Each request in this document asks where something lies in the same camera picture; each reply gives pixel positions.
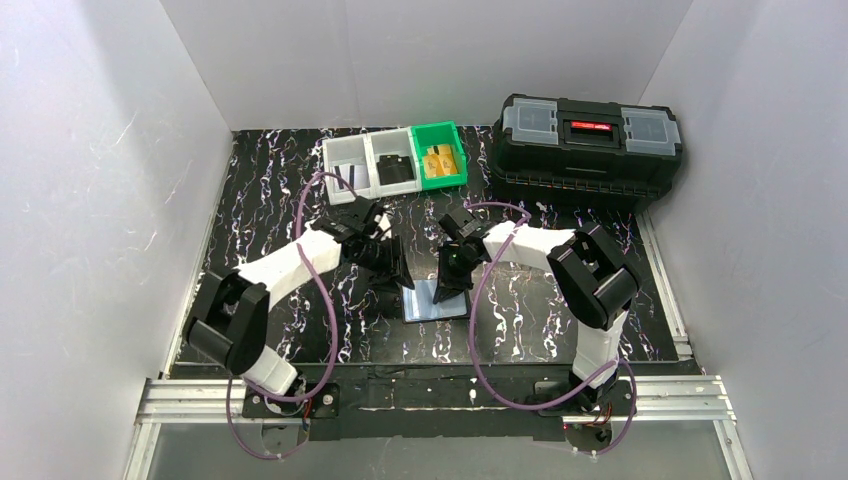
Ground black plastic toolbox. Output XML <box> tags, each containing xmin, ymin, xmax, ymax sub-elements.
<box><xmin>487</xmin><ymin>94</ymin><xmax>685</xmax><ymax>214</ymax></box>

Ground silver card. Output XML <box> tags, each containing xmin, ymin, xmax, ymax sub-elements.
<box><xmin>333</xmin><ymin>163</ymin><xmax>371</xmax><ymax>190</ymax></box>

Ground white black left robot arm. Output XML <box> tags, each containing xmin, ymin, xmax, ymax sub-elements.
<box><xmin>182</xmin><ymin>197</ymin><xmax>414</xmax><ymax>403</ymax></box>

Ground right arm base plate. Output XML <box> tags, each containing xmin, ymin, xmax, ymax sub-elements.
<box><xmin>526</xmin><ymin>380</ymin><xmax>635</xmax><ymax>424</ymax></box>

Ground black card holder wallet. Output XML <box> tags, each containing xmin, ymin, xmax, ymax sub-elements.
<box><xmin>401</xmin><ymin>279</ymin><xmax>471</xmax><ymax>324</ymax></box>

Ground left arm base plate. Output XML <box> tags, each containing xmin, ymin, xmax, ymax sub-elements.
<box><xmin>241</xmin><ymin>383</ymin><xmax>341</xmax><ymax>419</ymax></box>

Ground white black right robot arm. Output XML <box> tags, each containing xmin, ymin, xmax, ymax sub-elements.
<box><xmin>432</xmin><ymin>208</ymin><xmax>641</xmax><ymax>410</ymax></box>

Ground white left plastic bin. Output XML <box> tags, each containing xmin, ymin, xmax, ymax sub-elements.
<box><xmin>322</xmin><ymin>134</ymin><xmax>375</xmax><ymax>205</ymax></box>

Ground gold card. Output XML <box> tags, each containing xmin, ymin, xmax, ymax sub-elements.
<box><xmin>437</xmin><ymin>144</ymin><xmax>458</xmax><ymax>176</ymax></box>

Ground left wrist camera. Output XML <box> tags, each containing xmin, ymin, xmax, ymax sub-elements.
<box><xmin>341</xmin><ymin>196</ymin><xmax>391</xmax><ymax>240</ymax></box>

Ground green plastic bin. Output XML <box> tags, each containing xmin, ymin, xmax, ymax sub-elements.
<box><xmin>411</xmin><ymin>121</ymin><xmax>468</xmax><ymax>191</ymax></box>

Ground black marbled table mat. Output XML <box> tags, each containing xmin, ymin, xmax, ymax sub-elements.
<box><xmin>203</xmin><ymin>126</ymin><xmax>698</xmax><ymax>374</ymax></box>

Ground tan credit card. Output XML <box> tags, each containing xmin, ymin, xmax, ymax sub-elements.
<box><xmin>422</xmin><ymin>146</ymin><xmax>444</xmax><ymax>179</ymax></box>

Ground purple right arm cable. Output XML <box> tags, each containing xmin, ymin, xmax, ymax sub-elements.
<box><xmin>463</xmin><ymin>200</ymin><xmax>639</xmax><ymax>456</ymax></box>

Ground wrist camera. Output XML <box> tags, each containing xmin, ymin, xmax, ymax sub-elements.
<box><xmin>341</xmin><ymin>196</ymin><xmax>391</xmax><ymax>240</ymax></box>
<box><xmin>438</xmin><ymin>208</ymin><xmax>488</xmax><ymax>242</ymax></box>

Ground white middle plastic bin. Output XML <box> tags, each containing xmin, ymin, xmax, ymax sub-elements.
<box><xmin>366</xmin><ymin>127</ymin><xmax>422</xmax><ymax>198</ymax></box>

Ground white plastic bin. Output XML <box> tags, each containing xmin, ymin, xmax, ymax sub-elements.
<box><xmin>366</xmin><ymin>127</ymin><xmax>422</xmax><ymax>198</ymax></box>
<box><xmin>322</xmin><ymin>134</ymin><xmax>375</xmax><ymax>205</ymax></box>

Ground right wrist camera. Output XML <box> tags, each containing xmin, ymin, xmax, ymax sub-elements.
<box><xmin>438</xmin><ymin>208</ymin><xmax>488</xmax><ymax>242</ymax></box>

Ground aluminium frame rail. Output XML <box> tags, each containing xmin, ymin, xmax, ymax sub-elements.
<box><xmin>124</xmin><ymin>367</ymin><xmax>752</xmax><ymax>479</ymax></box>

